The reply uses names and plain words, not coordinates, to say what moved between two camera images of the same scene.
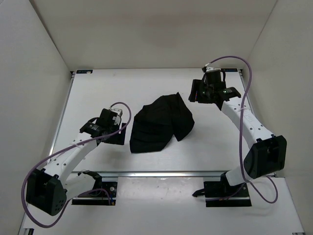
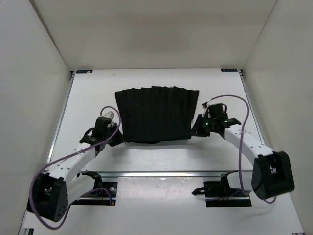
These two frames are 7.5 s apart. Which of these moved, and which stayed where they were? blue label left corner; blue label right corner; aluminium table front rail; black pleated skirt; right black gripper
Moved: black pleated skirt; right black gripper
Stayed: blue label left corner; aluminium table front rail; blue label right corner
